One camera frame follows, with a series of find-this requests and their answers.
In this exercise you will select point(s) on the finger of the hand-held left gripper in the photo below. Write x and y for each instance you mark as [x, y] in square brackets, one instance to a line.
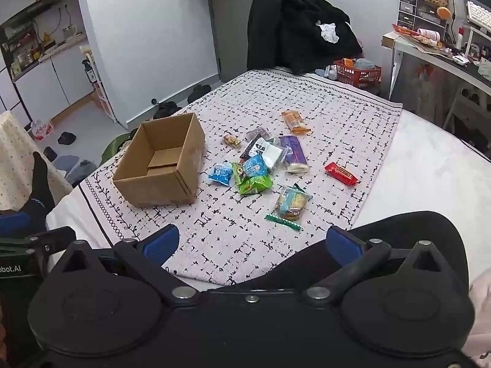
[57, 237]
[13, 223]

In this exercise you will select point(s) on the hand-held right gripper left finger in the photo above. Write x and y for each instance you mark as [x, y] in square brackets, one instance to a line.
[161, 243]

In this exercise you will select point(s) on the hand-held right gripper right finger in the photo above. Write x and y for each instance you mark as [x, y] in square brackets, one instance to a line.
[343, 245]

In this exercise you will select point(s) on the brown cardboard box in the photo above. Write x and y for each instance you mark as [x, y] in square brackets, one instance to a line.
[165, 184]

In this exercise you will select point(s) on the thin green stick packet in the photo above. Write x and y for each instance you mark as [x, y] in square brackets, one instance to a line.
[283, 223]

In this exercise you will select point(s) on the red snack packet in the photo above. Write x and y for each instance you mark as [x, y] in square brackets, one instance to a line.
[340, 173]

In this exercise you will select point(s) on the blue snack packet white circle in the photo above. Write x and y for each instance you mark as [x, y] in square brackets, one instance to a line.
[220, 173]

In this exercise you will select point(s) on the dark green snack packet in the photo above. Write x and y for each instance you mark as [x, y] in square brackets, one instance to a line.
[238, 171]

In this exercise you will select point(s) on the long purple snack packet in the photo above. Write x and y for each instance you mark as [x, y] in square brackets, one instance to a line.
[293, 152]

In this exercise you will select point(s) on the bright green snack packet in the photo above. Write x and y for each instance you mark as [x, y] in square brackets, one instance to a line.
[255, 184]

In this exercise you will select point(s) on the white clear snack packet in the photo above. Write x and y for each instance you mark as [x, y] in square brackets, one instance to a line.
[273, 154]

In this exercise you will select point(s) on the small yellow brown snack packet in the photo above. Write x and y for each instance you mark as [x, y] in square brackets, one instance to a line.
[232, 140]

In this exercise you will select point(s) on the black white snack packet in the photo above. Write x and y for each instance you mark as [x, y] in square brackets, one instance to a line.
[252, 148]

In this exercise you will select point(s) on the orange snack packet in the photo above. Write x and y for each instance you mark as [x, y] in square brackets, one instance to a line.
[295, 122]

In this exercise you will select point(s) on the purple grey snack packet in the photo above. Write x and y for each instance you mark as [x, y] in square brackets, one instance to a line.
[256, 135]

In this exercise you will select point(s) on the person's left leg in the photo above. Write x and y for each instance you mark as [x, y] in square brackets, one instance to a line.
[38, 184]

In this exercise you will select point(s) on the dotted cream tablecloth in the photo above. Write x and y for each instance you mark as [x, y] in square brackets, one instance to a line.
[19, 157]

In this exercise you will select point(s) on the grey fuzzy slippers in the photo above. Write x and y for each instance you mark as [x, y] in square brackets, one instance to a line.
[75, 166]

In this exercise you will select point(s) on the black white printed blanket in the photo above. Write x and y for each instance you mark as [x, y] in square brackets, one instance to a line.
[238, 245]

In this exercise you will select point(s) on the black slipper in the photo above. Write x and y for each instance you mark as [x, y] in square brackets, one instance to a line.
[50, 153]
[199, 92]
[67, 137]

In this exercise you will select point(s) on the red white plastic pack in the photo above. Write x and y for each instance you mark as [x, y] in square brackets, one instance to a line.
[40, 128]

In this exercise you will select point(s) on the green cartoon rug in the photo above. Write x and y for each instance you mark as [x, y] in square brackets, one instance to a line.
[115, 147]

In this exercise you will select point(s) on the white bed sheet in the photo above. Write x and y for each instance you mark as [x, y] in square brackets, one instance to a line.
[422, 168]

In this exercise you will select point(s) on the black shoe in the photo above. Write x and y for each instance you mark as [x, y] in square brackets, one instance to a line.
[161, 112]
[173, 106]

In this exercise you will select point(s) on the white kitchen cabinet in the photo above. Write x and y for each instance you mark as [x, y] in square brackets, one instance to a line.
[38, 76]

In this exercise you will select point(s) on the pale pink cloth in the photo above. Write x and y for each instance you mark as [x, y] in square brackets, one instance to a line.
[481, 314]

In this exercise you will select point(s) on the white narrow rack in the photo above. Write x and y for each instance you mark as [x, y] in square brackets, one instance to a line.
[98, 84]

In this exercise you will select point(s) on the red plastic basket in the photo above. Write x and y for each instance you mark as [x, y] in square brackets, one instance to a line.
[358, 76]

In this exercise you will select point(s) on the white stool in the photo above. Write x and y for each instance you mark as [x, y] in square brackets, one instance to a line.
[466, 107]

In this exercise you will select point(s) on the glass kettle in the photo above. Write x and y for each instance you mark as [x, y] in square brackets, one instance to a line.
[69, 31]

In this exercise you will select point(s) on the white desk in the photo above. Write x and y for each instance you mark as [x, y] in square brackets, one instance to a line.
[422, 55]

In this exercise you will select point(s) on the white crumpled cloth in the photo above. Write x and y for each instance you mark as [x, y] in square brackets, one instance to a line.
[328, 32]

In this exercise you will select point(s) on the black coat on chair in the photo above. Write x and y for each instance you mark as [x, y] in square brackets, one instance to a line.
[295, 27]

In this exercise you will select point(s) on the grey door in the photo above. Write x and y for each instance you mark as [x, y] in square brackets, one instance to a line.
[234, 19]

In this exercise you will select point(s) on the grey drawer organizer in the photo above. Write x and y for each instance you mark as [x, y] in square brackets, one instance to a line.
[416, 11]

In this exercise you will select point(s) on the white keyboard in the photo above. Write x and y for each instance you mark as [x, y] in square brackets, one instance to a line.
[479, 14]

